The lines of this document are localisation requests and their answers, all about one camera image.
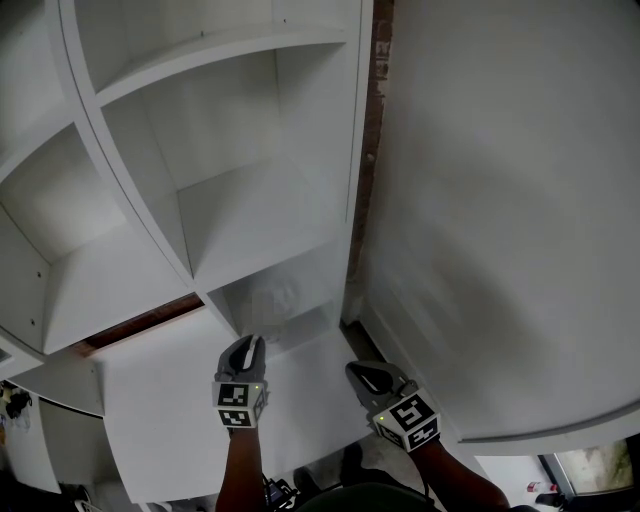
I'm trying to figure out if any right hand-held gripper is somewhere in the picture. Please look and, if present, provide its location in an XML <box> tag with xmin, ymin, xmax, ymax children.
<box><xmin>344</xmin><ymin>359</ymin><xmax>442</xmax><ymax>454</ymax></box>

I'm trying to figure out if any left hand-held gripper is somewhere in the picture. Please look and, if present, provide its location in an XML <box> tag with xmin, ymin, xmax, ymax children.
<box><xmin>211</xmin><ymin>334</ymin><xmax>272</xmax><ymax>431</ymax></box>

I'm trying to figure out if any white shelf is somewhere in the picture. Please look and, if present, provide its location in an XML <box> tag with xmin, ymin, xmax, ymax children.
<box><xmin>0</xmin><ymin>0</ymin><xmax>376</xmax><ymax>506</ymax></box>

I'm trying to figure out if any person's left forearm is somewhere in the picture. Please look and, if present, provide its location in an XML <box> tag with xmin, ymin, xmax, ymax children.
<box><xmin>215</xmin><ymin>425</ymin><xmax>267</xmax><ymax>512</ymax></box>

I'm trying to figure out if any person's right forearm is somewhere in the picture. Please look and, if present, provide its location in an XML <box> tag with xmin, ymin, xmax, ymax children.
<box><xmin>408</xmin><ymin>438</ymin><xmax>512</xmax><ymax>512</ymax></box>

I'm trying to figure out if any person's black shoe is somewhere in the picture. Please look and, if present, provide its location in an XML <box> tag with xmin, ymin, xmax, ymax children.
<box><xmin>292</xmin><ymin>466</ymin><xmax>321</xmax><ymax>493</ymax></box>
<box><xmin>340</xmin><ymin>441</ymin><xmax>366</xmax><ymax>487</ymax></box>

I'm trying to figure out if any person's dark green shirt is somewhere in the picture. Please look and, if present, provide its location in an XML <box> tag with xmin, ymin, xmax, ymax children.
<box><xmin>298</xmin><ymin>481</ymin><xmax>442</xmax><ymax>512</ymax></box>

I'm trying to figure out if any white door panel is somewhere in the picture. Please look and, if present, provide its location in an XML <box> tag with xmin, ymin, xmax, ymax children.
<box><xmin>358</xmin><ymin>0</ymin><xmax>640</xmax><ymax>457</ymax></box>

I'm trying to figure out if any black device with cables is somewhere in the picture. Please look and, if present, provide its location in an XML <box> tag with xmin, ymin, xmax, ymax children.
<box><xmin>262</xmin><ymin>477</ymin><xmax>301</xmax><ymax>512</ymax></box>

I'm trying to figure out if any glass door frame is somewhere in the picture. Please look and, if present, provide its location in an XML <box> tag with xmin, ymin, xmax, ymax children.
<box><xmin>537</xmin><ymin>437</ymin><xmax>640</xmax><ymax>501</ymax></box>

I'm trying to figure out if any black bag with straps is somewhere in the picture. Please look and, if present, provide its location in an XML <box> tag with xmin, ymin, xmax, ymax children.
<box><xmin>3</xmin><ymin>388</ymin><xmax>34</xmax><ymax>421</ymax></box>

